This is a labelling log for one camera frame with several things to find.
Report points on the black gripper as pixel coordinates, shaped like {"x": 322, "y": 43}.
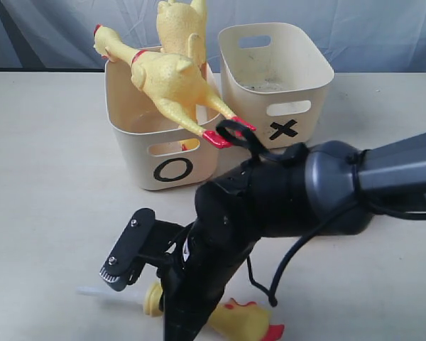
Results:
{"x": 193, "y": 280}

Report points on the rubber chicken head with tube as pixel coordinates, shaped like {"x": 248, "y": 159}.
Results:
{"x": 232, "y": 320}

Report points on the whole rubber chicken face down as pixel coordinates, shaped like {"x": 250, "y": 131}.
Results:
{"x": 108, "y": 43}

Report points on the whole rubber chicken beak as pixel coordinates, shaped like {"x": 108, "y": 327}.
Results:
{"x": 181, "y": 28}

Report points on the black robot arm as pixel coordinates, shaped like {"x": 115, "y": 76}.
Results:
{"x": 328, "y": 189}

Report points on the cream bin marked O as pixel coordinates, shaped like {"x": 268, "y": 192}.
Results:
{"x": 158, "y": 153}

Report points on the cream bin marked X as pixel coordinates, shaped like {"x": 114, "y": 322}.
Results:
{"x": 274, "y": 77}

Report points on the grey backdrop curtain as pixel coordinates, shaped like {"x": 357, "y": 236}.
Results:
{"x": 355, "y": 36}

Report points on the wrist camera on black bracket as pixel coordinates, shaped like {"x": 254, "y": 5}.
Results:
{"x": 145, "y": 240}

